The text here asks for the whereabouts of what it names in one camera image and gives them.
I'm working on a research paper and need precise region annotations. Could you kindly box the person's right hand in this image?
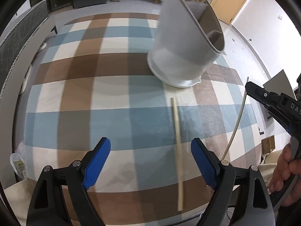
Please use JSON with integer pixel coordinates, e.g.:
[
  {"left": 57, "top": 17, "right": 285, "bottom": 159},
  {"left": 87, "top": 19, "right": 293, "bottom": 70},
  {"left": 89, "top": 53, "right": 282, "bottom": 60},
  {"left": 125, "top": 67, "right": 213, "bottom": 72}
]
[{"left": 269, "top": 144, "right": 301, "bottom": 207}]

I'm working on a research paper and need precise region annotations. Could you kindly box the wooden chopstick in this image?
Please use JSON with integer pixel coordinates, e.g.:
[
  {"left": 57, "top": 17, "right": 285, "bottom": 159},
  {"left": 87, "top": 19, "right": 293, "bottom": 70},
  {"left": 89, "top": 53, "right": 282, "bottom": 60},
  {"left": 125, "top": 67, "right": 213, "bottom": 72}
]
[
  {"left": 171, "top": 97, "right": 184, "bottom": 212},
  {"left": 221, "top": 90, "right": 247, "bottom": 160}
]

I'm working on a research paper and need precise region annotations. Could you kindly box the grey nightstand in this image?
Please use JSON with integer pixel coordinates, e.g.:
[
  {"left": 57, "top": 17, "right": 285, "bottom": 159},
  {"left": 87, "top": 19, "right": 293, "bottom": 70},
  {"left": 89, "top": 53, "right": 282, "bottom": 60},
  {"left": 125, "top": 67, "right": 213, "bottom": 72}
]
[{"left": 263, "top": 70, "right": 296, "bottom": 100}]

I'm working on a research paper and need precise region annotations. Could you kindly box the grey utensil holder cup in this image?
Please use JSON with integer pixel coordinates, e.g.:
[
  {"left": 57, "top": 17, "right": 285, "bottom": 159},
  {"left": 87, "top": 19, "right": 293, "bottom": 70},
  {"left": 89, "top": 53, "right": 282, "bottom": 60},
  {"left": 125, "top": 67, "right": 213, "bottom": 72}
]
[{"left": 147, "top": 0, "right": 224, "bottom": 88}]

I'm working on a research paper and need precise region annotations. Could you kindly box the dark grey mattress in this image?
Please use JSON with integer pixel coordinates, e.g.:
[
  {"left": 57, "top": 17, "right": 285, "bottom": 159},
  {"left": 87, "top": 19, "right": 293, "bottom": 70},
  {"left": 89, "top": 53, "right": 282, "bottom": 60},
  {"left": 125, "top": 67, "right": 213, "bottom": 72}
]
[{"left": 1, "top": 0, "right": 48, "bottom": 86}]

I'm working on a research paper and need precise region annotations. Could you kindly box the grey bed frame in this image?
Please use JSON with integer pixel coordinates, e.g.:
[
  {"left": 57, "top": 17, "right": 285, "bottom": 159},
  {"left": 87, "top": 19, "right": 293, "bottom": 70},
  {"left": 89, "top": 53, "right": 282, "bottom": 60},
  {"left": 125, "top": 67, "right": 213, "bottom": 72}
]
[{"left": 1, "top": 16, "right": 56, "bottom": 189}]

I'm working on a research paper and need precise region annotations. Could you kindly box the cardboard box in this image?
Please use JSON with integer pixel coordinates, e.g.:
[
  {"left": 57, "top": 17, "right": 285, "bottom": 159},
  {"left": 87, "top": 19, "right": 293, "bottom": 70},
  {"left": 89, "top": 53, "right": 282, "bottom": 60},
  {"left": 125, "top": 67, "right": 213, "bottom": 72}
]
[{"left": 261, "top": 135, "right": 275, "bottom": 155}]

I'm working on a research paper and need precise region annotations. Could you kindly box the plaid checkered tablecloth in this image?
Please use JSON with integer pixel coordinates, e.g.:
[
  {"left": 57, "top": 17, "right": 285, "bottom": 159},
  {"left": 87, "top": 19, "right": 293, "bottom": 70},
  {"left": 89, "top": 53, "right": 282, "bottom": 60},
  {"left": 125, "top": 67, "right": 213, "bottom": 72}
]
[{"left": 24, "top": 13, "right": 261, "bottom": 225}]

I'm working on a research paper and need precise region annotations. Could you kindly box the cream round stool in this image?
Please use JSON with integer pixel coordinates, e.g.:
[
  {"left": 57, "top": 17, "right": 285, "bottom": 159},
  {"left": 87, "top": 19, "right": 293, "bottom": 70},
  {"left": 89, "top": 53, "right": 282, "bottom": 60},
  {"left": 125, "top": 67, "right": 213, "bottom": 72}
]
[{"left": 4, "top": 179, "right": 36, "bottom": 225}]

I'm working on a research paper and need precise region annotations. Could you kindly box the plastic bag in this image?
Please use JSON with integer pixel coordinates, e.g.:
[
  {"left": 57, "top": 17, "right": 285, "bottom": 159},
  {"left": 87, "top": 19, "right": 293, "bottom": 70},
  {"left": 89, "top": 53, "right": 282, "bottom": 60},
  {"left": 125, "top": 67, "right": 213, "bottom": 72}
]
[{"left": 10, "top": 153, "right": 27, "bottom": 180}]

